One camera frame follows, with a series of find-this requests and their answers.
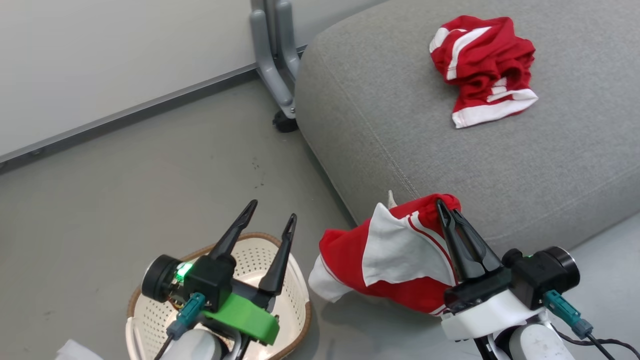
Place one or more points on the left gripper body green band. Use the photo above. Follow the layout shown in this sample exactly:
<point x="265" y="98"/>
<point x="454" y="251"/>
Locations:
<point x="215" y="285"/>

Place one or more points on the grey partition foot double post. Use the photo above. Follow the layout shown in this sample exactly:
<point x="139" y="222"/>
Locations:
<point x="272" y="65"/>

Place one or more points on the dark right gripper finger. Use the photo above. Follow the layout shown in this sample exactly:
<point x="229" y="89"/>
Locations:
<point x="480" y="255"/>
<point x="454" y="245"/>

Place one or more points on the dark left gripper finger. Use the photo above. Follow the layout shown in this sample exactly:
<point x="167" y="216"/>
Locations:
<point x="232" y="237"/>
<point x="281" y="265"/>

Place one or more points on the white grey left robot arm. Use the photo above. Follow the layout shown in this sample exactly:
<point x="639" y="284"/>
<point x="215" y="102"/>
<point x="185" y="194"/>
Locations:
<point x="195" y="347"/>

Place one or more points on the white perforated laundry basket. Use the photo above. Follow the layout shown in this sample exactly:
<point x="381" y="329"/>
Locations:
<point x="298" y="300"/>

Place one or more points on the red and white shirt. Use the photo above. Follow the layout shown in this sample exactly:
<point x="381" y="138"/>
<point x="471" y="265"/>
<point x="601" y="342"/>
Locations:
<point x="480" y="55"/>

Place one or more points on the black caster wheel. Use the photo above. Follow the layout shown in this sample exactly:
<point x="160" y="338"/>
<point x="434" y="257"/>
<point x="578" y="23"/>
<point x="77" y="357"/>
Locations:
<point x="285" y="122"/>

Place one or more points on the white cloth piece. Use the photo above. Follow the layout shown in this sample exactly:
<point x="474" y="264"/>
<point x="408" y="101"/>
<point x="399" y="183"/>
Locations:
<point x="77" y="351"/>

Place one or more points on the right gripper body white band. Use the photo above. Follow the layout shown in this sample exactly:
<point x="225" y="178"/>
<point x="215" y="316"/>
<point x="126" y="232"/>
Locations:
<point x="495" y="305"/>

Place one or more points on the red white striped jersey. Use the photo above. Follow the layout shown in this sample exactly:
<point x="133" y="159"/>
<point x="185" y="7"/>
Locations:
<point x="350" y="260"/>

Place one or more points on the grey fabric sofa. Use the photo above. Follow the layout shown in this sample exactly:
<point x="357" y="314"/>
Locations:
<point x="400" y="100"/>

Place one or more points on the grey partition bottom rail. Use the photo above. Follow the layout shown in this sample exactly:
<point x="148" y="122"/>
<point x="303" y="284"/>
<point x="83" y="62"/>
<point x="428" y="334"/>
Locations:
<point x="125" y="112"/>

